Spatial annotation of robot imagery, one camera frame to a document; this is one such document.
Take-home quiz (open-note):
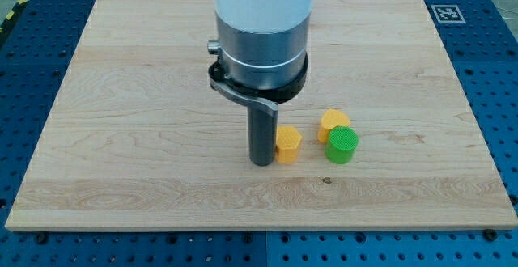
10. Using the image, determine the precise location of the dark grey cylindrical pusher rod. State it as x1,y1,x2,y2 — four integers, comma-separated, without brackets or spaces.
248,107,278,166

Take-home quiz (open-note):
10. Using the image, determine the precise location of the black tool mount with lever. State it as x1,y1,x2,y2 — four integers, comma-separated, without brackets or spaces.
208,54,308,112

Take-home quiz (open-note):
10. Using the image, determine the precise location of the yellow hexagon block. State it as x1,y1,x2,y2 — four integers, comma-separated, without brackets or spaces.
274,126,303,163

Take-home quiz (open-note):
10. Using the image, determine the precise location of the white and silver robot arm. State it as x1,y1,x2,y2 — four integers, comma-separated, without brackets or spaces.
207,0,312,166

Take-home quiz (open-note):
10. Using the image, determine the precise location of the yellow heart block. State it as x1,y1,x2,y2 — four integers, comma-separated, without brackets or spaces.
317,108,350,144

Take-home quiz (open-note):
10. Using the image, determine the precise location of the green cylinder block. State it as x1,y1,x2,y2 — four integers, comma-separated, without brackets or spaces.
325,126,359,164

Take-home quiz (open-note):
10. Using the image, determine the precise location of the light wooden board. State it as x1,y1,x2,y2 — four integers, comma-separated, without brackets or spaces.
6,0,517,231

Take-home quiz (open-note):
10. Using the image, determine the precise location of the white fiducial marker tag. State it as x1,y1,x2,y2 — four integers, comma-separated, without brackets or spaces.
431,4,465,23

